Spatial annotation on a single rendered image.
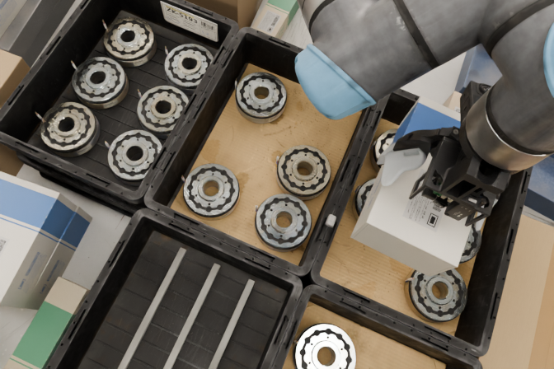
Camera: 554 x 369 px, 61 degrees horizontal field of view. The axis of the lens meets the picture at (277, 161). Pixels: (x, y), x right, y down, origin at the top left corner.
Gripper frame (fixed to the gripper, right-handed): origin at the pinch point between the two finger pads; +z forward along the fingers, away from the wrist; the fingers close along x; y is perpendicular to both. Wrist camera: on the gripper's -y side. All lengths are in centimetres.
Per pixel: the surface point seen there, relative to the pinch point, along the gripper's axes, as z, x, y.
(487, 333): 17.8, 20.8, 10.9
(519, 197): 18.0, 19.3, -13.5
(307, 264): 17.8, -9.1, 14.0
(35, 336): 35, -47, 45
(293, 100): 28.0, -25.6, -17.0
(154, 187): 17.8, -37.4, 14.2
